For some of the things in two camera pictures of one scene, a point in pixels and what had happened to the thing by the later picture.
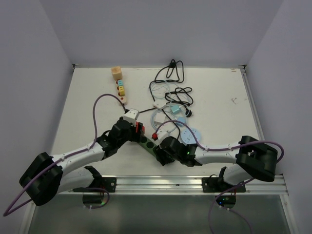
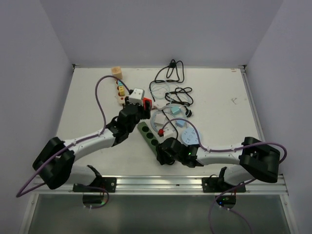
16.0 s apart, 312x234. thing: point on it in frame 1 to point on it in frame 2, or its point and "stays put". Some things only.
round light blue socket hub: x=188 y=137 stays put
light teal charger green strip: x=175 y=108 stays put
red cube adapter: x=139 y=127 to x=147 y=104
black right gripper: x=161 y=157 stays put
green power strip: x=148 y=145 to x=148 y=136
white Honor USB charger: x=160 y=117 stays put
